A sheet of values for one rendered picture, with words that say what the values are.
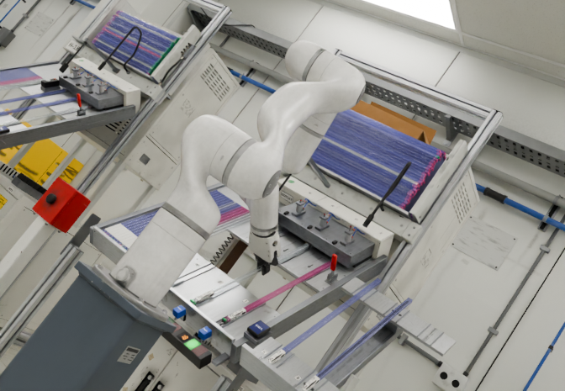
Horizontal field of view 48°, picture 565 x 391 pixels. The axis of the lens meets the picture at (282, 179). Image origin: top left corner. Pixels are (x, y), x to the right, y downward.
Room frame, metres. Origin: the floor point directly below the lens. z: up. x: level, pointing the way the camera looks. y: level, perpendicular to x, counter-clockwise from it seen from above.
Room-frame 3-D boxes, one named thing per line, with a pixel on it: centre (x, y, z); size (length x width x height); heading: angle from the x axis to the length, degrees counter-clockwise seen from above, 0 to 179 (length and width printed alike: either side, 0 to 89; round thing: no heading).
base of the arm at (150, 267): (1.37, 0.11, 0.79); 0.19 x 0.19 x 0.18
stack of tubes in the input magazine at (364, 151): (2.31, -0.22, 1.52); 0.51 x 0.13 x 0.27; 56
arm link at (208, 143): (1.38, 0.14, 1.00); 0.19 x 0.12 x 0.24; 76
